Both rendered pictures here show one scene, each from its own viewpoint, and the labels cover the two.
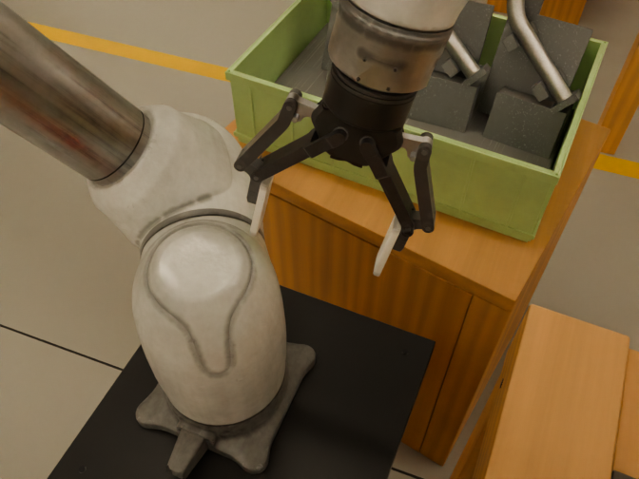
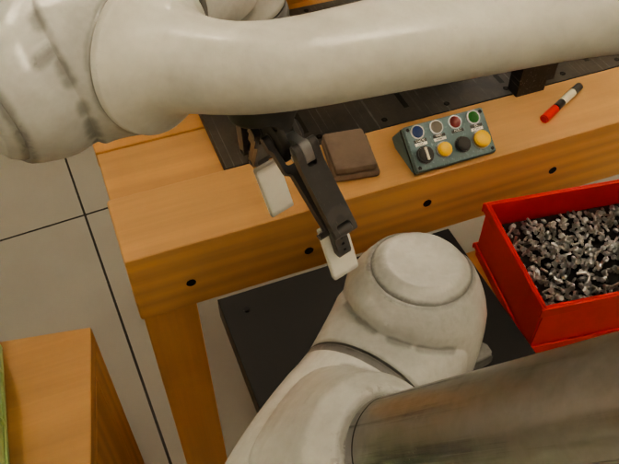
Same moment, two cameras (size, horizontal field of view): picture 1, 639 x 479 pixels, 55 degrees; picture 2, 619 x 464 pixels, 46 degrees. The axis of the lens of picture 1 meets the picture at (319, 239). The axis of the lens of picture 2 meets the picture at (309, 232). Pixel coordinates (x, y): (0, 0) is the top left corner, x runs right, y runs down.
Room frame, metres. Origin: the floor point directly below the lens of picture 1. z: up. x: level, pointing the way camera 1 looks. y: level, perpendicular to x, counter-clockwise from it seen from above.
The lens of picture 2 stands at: (0.78, 0.37, 1.74)
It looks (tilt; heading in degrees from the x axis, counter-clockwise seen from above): 48 degrees down; 225
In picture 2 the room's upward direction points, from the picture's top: straight up
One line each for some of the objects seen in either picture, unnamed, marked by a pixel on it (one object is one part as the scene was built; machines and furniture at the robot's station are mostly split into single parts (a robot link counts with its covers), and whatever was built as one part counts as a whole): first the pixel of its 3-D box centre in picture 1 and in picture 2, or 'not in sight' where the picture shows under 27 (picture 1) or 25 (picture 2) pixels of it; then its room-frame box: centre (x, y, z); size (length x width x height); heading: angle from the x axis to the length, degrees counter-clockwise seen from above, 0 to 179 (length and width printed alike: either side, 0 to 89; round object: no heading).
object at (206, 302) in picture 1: (211, 312); (407, 326); (0.38, 0.12, 1.06); 0.18 x 0.16 x 0.22; 13
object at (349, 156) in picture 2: not in sight; (350, 153); (0.10, -0.22, 0.92); 0.10 x 0.08 x 0.03; 56
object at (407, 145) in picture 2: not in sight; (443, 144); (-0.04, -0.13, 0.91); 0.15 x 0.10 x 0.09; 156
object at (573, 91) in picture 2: not in sight; (562, 102); (-0.28, -0.05, 0.91); 0.13 x 0.02 x 0.02; 3
